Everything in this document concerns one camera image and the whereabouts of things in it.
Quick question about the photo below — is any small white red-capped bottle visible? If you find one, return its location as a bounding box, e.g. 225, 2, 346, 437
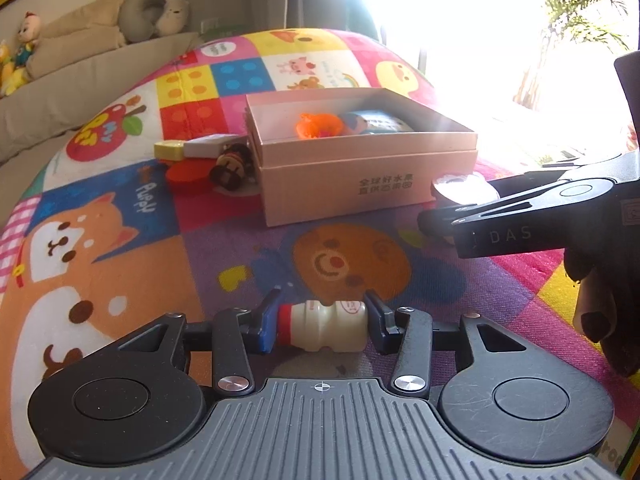
277, 300, 369, 353

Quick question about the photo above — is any red round plastic lid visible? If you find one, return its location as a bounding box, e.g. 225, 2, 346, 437
165, 158, 216, 194

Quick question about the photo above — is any cartoon boy figurine keychain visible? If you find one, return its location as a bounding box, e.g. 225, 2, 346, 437
209, 143, 255, 192

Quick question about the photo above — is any white plastic adapter box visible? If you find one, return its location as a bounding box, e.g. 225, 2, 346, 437
183, 133, 246, 159

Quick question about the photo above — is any yellow cat keychain toy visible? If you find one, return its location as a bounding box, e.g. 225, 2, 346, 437
153, 140, 184, 162

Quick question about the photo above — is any dark gloved hand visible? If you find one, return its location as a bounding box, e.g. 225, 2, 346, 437
564, 248, 639, 377

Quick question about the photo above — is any blue white round container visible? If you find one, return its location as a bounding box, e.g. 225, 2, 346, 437
338, 110, 413, 134

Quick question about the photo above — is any colourful cartoon play mat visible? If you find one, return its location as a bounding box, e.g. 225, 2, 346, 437
1, 28, 639, 479

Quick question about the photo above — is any pink cardboard box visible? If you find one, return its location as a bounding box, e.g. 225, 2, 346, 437
246, 88, 477, 226

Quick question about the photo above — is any orange plastic toy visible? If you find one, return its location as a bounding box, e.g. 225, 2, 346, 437
295, 113, 345, 140

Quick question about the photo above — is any beige sofa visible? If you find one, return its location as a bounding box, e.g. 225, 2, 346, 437
1, 32, 202, 223

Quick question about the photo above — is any grey neck pillow plush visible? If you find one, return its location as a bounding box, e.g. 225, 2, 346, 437
118, 0, 190, 44

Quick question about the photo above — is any beige cushion pillow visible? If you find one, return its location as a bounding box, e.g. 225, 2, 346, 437
26, 0, 127, 80

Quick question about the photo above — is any yellow plush toy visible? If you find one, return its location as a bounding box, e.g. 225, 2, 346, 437
0, 40, 14, 84

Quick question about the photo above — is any cartoon boy doll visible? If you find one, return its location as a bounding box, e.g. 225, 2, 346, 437
1, 12, 41, 98

